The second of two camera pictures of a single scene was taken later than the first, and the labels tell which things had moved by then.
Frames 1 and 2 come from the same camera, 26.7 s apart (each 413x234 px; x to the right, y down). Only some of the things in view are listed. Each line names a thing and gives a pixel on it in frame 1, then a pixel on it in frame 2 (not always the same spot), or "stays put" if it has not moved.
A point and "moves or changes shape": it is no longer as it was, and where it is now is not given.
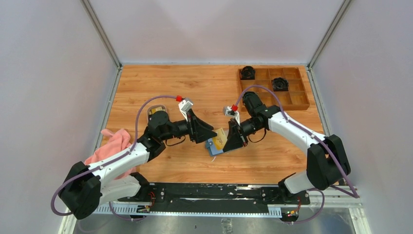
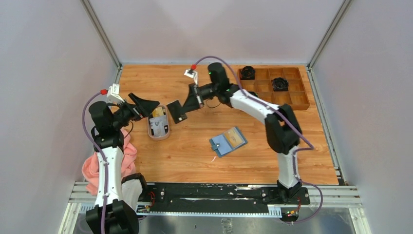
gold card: [220, 140] moves or changes shape
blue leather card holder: [209, 144] moves or changes shape
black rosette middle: [280, 84] stays put
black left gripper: [194, 125] to [146, 107]
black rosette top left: [248, 72] stays put
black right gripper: [234, 140] to [193, 102]
